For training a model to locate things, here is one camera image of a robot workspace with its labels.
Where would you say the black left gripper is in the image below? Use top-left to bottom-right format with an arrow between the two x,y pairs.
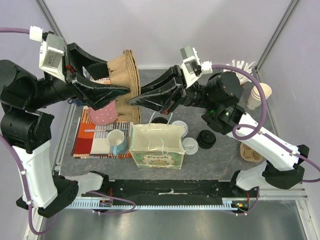
27,41 -> 131,109

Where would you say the brown pulp carrier stack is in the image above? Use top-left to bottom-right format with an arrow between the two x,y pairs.
107,49 -> 141,125

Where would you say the black plastic cup lid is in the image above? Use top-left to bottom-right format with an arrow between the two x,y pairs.
151,117 -> 168,124

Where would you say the white plastic cup lid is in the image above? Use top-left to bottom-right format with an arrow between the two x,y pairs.
171,120 -> 189,133

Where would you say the green patterned paper bag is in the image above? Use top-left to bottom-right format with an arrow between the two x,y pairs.
129,116 -> 186,170

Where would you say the brown pulp cup carrier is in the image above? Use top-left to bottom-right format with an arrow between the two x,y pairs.
240,142 -> 263,163

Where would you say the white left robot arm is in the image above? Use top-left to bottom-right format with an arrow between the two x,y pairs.
0,43 -> 130,218

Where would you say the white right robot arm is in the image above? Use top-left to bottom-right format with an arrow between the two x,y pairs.
128,61 -> 309,197

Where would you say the dark blue ceramic mug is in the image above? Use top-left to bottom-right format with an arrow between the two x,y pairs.
67,98 -> 84,107

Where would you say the pink dotted plate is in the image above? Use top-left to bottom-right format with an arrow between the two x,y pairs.
87,101 -> 118,126

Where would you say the light blue ceramic mug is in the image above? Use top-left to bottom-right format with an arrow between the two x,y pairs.
107,129 -> 128,156

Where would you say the white lid stack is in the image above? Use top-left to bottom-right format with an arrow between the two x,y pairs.
182,137 -> 199,155

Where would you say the colourful patterned placemat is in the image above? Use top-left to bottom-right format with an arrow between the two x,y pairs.
71,107 -> 133,159

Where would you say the black plastic lid stack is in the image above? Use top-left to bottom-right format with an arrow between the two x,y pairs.
196,130 -> 216,150

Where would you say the white wrapped straws bundle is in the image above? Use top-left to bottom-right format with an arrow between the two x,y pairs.
226,59 -> 256,86

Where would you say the white paper cup stack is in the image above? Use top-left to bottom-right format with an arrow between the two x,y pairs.
246,83 -> 272,110

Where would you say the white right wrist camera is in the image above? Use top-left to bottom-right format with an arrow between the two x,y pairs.
180,46 -> 213,88

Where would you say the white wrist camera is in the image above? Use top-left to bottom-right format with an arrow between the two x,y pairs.
180,46 -> 213,88
29,26 -> 66,82

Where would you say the pink handled knife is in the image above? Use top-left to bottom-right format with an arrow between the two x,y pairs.
84,129 -> 128,133

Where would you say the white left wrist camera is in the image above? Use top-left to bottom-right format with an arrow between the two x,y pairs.
29,26 -> 66,82

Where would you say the aluminium frame post left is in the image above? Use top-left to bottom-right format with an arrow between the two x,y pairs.
35,0 -> 67,45

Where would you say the aluminium frame post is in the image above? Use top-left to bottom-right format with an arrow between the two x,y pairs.
255,0 -> 300,73
35,0 -> 67,45

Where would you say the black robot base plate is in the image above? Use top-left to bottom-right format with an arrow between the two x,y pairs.
81,178 -> 260,207

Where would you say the white slotted cable duct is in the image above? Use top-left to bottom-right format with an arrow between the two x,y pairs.
66,198 -> 238,211

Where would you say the aluminium frame post right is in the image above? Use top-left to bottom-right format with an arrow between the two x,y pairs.
255,0 -> 300,73

